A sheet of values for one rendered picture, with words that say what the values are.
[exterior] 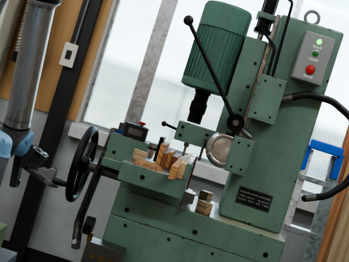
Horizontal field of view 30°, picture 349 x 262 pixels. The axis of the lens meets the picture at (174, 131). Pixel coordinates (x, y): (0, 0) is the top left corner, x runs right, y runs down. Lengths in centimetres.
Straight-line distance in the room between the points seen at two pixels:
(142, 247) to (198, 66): 65
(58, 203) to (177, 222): 173
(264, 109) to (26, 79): 77
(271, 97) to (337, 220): 151
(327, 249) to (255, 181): 138
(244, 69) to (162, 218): 59
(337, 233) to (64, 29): 186
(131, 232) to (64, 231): 167
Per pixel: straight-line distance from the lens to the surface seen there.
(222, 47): 228
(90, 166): 238
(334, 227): 356
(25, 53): 212
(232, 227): 215
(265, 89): 216
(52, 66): 377
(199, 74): 227
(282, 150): 225
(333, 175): 311
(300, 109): 225
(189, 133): 231
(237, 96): 228
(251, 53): 229
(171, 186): 204
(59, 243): 384
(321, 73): 220
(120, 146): 228
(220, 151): 221
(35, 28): 209
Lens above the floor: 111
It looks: 2 degrees down
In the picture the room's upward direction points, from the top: 17 degrees clockwise
